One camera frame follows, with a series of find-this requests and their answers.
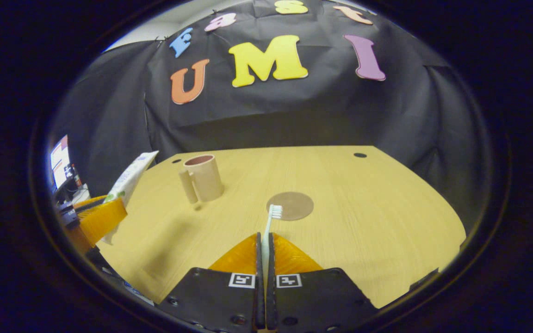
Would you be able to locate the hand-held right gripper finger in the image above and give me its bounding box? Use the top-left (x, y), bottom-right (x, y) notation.
top-left (266, 233), bottom-right (381, 333)
top-left (155, 233), bottom-right (266, 333)

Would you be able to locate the white toothpaste tube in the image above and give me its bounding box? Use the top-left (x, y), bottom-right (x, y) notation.
top-left (101, 151), bottom-right (160, 245)

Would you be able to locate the white toothbrush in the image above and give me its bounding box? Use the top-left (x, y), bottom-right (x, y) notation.
top-left (261, 204), bottom-right (284, 278)

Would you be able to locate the brown round coaster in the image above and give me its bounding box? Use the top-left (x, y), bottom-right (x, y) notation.
top-left (266, 191), bottom-right (314, 221)

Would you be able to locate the beige cup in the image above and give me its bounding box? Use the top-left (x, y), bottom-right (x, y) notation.
top-left (178, 154), bottom-right (224, 204)

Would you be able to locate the white side table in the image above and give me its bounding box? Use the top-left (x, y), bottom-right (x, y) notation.
top-left (69, 184), bottom-right (92, 204)

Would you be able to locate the computer monitor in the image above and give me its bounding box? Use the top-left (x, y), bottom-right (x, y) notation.
top-left (50, 135), bottom-right (72, 188)

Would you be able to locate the black backdrop cloth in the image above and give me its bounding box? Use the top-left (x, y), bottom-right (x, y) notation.
top-left (51, 0), bottom-right (494, 232)

